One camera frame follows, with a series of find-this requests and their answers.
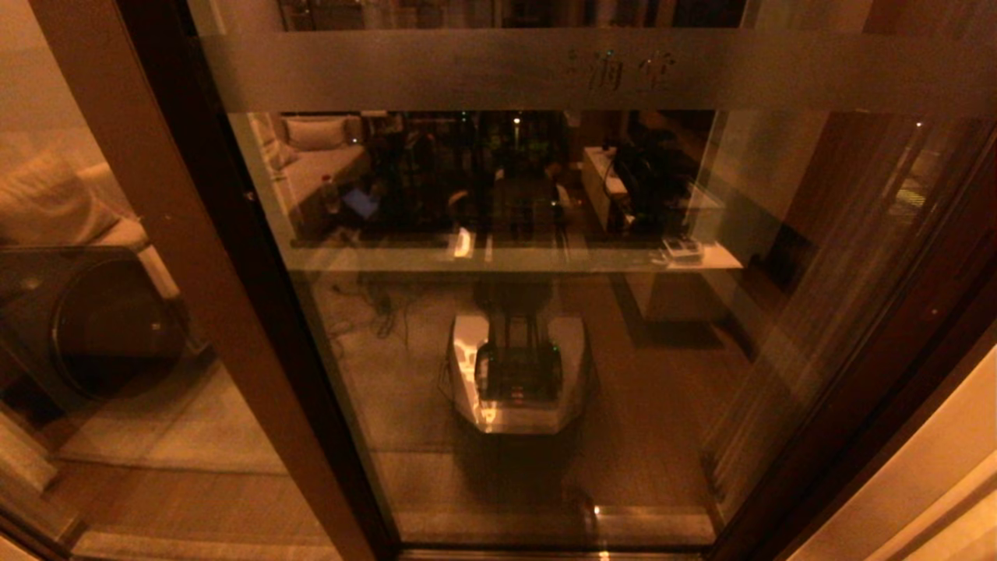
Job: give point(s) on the brown framed sliding glass door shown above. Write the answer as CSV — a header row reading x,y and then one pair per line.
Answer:
x,y
436,70

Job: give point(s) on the dark stone window sill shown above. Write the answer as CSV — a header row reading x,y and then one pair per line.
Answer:
x,y
389,241

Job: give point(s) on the dark metal floor track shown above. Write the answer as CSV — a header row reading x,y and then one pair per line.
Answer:
x,y
467,556

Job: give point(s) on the brown framed fixed glass panel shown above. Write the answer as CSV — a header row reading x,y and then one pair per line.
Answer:
x,y
179,210

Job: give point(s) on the dark front-load washing machine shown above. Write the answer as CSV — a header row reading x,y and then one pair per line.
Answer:
x,y
117,327

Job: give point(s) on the dark brown door jamb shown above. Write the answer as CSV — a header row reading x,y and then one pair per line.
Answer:
x,y
896,421

